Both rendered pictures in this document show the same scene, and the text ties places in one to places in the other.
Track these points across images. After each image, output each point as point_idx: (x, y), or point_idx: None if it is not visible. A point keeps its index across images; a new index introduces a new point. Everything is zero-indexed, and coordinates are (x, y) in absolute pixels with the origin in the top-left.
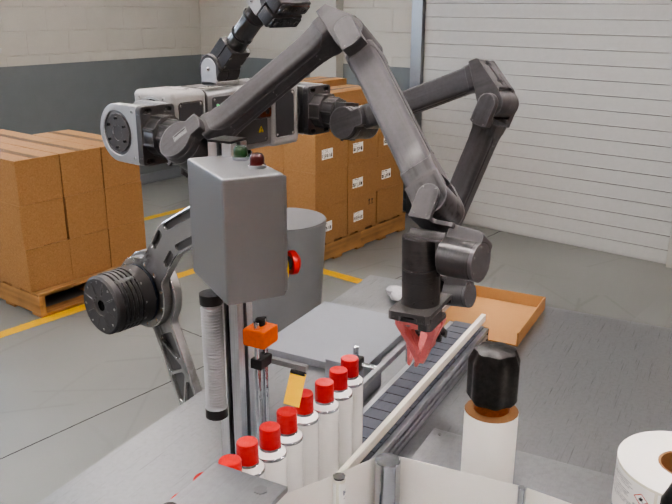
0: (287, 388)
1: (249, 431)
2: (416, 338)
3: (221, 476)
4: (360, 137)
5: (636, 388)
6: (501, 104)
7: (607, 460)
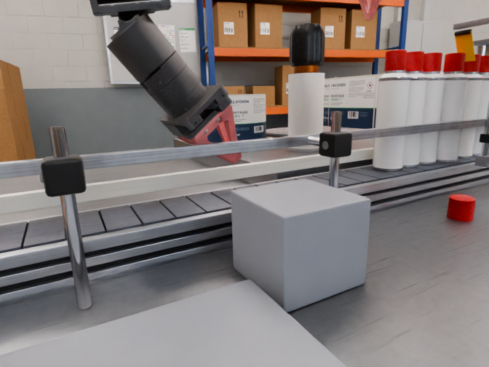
0: (472, 46)
1: None
2: (370, 1)
3: None
4: None
5: (4, 193)
6: None
7: (166, 173)
